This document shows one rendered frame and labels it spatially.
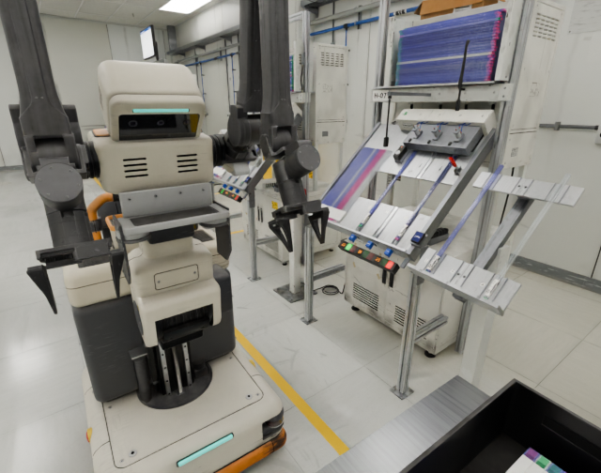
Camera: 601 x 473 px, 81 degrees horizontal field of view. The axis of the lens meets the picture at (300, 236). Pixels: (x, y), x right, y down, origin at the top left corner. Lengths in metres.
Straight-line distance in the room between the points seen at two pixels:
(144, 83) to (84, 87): 8.79
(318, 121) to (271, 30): 2.12
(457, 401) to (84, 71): 9.49
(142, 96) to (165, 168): 0.18
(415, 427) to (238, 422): 0.82
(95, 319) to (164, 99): 0.77
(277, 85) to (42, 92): 0.41
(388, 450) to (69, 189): 0.61
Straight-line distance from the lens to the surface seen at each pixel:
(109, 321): 1.36
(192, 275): 1.06
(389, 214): 1.69
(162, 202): 0.95
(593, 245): 3.31
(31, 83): 0.69
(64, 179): 0.61
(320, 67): 2.92
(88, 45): 9.78
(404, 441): 0.66
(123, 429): 1.46
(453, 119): 1.88
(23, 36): 0.70
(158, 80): 0.92
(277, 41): 0.82
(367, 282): 2.20
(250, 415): 1.40
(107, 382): 1.49
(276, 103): 0.80
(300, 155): 0.73
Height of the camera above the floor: 1.29
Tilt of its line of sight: 21 degrees down
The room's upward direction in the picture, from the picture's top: straight up
